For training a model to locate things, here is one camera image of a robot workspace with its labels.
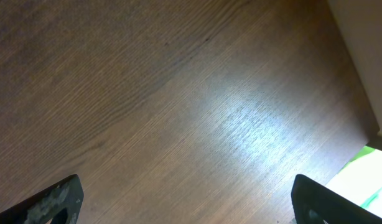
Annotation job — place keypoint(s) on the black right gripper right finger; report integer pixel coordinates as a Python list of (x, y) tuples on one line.
[(314, 203)]

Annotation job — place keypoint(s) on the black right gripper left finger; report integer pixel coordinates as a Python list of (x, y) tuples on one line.
[(59, 203)]

